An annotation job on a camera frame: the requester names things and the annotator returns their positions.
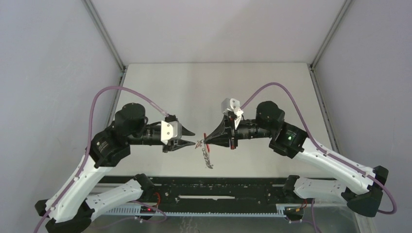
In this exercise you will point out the red grey keyring holder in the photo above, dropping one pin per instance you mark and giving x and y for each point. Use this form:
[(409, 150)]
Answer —
[(205, 151)]

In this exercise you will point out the circuit board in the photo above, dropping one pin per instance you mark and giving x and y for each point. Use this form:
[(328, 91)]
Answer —
[(293, 211), (148, 210)]

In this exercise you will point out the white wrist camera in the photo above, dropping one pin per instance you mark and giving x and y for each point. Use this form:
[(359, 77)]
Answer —
[(170, 131), (231, 107)]

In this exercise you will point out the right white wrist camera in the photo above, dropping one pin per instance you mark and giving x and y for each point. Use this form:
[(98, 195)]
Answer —
[(231, 107)]

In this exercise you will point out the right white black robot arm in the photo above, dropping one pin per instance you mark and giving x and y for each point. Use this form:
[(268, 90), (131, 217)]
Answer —
[(359, 187)]

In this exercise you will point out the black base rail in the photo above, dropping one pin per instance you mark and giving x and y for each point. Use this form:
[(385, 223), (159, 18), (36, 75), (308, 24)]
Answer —
[(208, 195)]

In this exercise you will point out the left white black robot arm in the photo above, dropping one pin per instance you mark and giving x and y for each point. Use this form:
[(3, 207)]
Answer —
[(73, 207)]

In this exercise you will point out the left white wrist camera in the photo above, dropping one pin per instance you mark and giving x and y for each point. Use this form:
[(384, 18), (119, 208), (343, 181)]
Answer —
[(170, 131)]

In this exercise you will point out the left circuit board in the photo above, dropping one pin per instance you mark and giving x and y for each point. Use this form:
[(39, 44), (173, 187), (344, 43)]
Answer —
[(148, 210)]

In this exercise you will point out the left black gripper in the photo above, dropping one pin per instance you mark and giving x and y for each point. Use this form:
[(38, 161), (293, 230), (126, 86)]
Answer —
[(178, 144)]

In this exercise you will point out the right circuit board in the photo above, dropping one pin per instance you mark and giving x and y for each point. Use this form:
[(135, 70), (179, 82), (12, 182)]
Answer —
[(293, 211)]

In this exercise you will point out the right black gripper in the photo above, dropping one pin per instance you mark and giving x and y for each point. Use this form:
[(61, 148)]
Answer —
[(226, 131)]

